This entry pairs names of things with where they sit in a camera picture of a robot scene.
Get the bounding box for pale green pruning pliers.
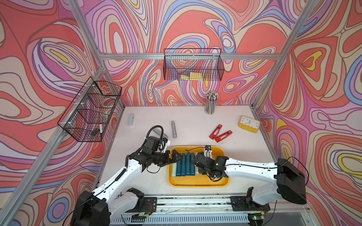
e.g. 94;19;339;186
171;163;177;178

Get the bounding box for yellow sticky notes in basket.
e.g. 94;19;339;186
180;72;203;81

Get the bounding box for aluminium front rail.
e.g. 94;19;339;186
79;194;312;226

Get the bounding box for black wire basket left wall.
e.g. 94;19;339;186
58;77;122;142

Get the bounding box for pencil holder cup with pencils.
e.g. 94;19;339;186
205;91;219;115

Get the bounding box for black wire basket wall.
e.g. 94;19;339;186
163;47;225;81
58;77;122;142

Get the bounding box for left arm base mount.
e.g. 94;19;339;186
126;188;157;214

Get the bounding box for yellow alarm clock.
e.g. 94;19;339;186
238;115;261;133

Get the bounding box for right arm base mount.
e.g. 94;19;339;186
230;187;271;212

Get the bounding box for yellow plastic storage tray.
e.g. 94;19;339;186
168;146;230;188

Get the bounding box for grey pruning pliers angled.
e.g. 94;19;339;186
153;129;169;139

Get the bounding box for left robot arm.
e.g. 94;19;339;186
70;137;183;226

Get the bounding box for light blue-grey pliers far left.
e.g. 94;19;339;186
128;114;134;127

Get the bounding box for grey pruning pliers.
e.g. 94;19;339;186
171;121;177;138

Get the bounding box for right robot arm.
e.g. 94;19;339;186
192;153;307;205

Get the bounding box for dark teal pruning pliers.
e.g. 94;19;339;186
176;161;182;177

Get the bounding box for black wire basket back wall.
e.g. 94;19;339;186
163;47;225;81

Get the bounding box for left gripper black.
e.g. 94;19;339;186
150;149;183;167

